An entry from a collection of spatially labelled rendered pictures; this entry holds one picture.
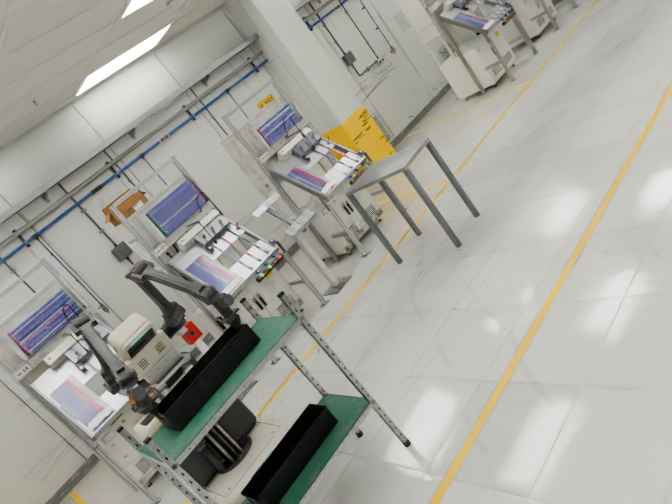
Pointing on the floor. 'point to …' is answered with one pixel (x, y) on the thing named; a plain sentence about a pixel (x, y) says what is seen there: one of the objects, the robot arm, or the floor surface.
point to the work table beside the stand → (392, 165)
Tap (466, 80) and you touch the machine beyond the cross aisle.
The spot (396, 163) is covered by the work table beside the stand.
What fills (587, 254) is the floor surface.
